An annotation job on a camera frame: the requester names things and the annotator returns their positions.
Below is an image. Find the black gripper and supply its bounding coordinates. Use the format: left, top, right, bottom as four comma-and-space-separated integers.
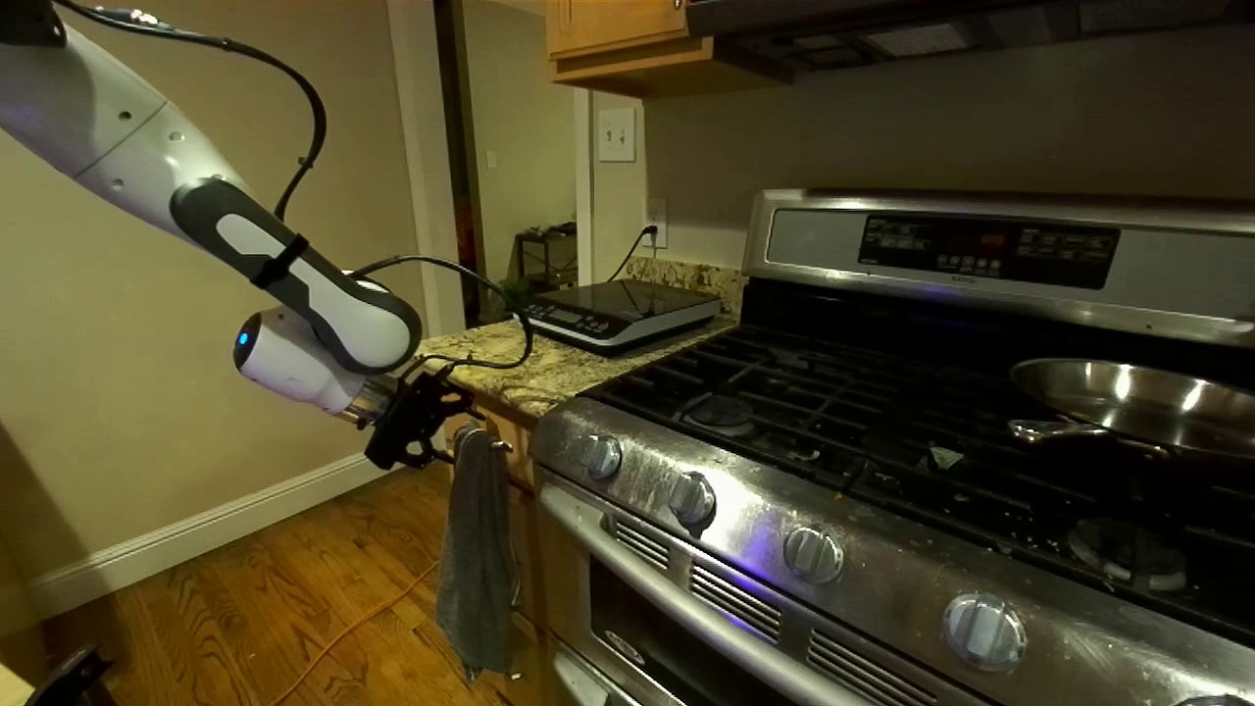
366, 374, 470, 470

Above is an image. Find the white wall light switch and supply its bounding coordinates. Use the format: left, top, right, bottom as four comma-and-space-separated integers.
597, 104, 635, 164

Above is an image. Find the stainless steel gas stove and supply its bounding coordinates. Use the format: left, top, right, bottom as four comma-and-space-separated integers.
533, 187, 1255, 706

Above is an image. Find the upper wooden cabinet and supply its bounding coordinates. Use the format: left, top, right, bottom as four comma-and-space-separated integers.
545, 0, 780, 96

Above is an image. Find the black cooktop power cord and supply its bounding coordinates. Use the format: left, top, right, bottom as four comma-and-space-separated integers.
608, 223, 662, 286

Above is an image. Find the stainless steel frying pan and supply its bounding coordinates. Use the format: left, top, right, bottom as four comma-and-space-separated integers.
1008, 357, 1255, 462

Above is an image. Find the granite countertop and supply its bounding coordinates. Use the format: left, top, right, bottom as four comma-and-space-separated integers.
421, 257, 746, 421

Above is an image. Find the black range hood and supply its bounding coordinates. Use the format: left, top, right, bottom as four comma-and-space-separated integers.
687, 0, 1255, 81

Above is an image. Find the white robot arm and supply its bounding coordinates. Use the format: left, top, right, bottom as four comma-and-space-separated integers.
0, 0, 470, 470

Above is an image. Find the grey striped towel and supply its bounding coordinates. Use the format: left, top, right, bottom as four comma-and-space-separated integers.
435, 427, 513, 673

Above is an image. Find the black induction cooktop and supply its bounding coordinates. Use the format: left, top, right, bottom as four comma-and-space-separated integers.
524, 277, 720, 351

